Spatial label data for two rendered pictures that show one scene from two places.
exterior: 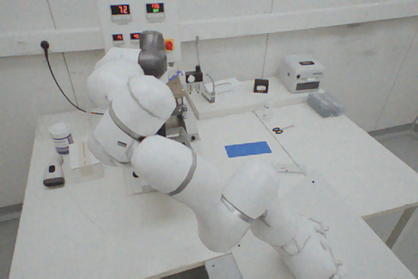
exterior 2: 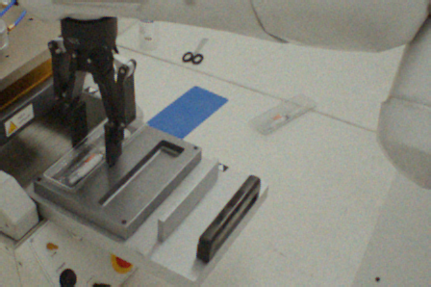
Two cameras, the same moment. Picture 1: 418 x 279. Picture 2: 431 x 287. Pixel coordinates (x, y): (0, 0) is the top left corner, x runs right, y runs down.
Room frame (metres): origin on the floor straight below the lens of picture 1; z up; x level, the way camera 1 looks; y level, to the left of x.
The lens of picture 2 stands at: (0.42, 0.60, 1.60)
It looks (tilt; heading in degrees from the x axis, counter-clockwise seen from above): 38 degrees down; 321
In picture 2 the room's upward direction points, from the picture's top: straight up
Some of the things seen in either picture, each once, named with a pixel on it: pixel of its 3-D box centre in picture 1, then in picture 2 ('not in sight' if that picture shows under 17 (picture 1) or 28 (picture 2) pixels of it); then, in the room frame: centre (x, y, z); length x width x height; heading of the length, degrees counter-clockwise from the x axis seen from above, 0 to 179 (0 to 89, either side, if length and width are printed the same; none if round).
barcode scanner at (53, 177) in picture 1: (54, 167); not in sight; (1.05, 0.69, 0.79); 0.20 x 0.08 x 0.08; 19
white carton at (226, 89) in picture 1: (222, 89); not in sight; (1.74, -0.07, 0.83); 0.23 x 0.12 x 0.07; 119
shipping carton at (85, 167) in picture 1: (86, 160); not in sight; (1.10, 0.56, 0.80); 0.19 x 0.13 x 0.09; 19
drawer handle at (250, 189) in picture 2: not in sight; (230, 216); (0.82, 0.13, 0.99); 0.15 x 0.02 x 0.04; 107
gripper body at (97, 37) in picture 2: not in sight; (89, 39); (1.03, 0.20, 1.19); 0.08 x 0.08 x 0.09
